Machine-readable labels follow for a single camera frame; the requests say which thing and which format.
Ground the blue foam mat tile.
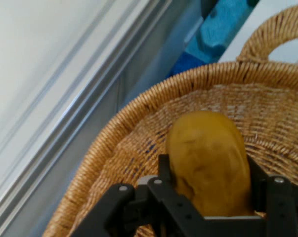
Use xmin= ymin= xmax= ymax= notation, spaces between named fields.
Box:
xmin=166 ymin=51 xmax=215 ymax=79

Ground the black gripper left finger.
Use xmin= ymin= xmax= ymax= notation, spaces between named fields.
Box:
xmin=72 ymin=153 xmax=207 ymax=237

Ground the tan wicker basket with handles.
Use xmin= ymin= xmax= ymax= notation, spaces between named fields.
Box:
xmin=42 ymin=3 xmax=298 ymax=237

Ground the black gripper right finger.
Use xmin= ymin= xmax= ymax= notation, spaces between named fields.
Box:
xmin=247 ymin=156 xmax=298 ymax=237

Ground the brown potato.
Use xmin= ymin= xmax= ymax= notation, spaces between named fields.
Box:
xmin=165 ymin=110 xmax=255 ymax=218

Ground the aluminium window rail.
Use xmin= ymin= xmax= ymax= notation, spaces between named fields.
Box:
xmin=0 ymin=0 xmax=206 ymax=237

